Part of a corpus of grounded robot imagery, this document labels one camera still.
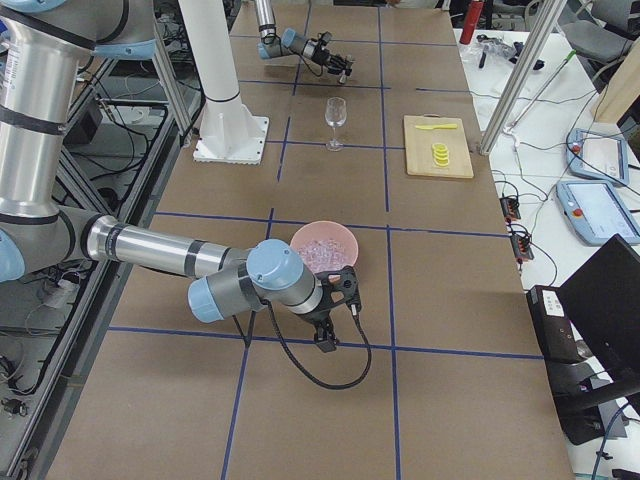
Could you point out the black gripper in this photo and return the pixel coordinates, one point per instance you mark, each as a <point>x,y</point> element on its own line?
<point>320,52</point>
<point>313,316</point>

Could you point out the steel double jigger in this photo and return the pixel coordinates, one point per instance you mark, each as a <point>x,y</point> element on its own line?
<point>345,72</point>

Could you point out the clear wine glass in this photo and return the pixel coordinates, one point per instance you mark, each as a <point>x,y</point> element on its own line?
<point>335,117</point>

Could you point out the clear ice cubes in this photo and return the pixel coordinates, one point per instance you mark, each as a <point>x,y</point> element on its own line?
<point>326,255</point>

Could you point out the pink bowl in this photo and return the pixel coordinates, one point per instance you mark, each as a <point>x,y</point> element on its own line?
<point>324,230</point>

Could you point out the bamboo cutting board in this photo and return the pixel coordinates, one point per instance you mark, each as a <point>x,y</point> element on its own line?
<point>418,154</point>

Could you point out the yellow plastic knife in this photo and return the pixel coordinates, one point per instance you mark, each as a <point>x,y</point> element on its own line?
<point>431,127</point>

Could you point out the lemon slices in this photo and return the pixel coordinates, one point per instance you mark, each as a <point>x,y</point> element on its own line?
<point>440,154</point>

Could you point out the red bottle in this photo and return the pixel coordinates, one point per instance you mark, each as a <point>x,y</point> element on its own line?
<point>471,20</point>

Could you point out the black monitor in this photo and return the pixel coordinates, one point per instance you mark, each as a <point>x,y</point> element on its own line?
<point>588,332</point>

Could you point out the grey office chair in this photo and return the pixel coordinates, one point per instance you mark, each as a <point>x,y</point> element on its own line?
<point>608,44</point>

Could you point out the far teach pendant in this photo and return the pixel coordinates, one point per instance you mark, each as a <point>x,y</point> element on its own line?
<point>598,156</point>

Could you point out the teach pendant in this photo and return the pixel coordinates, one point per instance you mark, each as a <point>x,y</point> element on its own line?
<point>598,156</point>
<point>596,212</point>

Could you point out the near teach pendant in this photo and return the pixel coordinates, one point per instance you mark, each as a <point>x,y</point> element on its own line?
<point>596,212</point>

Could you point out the white camera post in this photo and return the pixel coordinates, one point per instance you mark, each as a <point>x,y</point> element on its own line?
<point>228,132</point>

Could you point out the aluminium frame post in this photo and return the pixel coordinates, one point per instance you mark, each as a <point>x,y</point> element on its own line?
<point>536,40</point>

